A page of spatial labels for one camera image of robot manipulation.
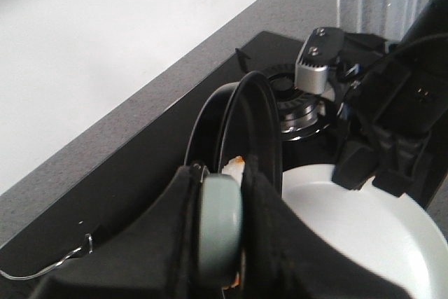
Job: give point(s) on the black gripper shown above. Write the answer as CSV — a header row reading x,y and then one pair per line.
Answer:
x,y
402,88

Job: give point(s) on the left gripper own black left finger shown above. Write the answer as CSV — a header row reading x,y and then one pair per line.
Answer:
x,y
152,258

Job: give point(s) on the left gripper own black right finger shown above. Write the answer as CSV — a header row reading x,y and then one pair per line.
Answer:
x,y
286,259

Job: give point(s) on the white round plate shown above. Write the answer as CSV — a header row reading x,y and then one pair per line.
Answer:
x,y
391,236

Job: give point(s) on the fried egg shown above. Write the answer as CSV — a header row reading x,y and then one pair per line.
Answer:
x,y
235,168

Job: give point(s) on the black frying pan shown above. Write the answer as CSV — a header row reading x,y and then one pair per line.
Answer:
x,y
239,119

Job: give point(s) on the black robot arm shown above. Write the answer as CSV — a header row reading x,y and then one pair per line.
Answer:
x,y
225,209

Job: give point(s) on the right black gas burner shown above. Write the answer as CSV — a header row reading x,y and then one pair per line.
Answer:
x,y
301,114

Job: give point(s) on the black glass gas stove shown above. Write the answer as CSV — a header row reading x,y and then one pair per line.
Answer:
x,y
127,181

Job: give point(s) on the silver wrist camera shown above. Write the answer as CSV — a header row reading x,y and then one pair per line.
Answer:
x,y
319,52

